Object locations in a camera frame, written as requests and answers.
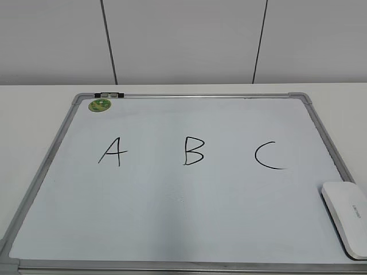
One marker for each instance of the white rectangular board eraser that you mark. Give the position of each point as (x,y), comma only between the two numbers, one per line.
(347,206)

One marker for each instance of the round green magnet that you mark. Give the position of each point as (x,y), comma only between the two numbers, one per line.
(99,105)

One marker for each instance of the white whiteboard with grey frame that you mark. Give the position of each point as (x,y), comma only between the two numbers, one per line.
(183,183)

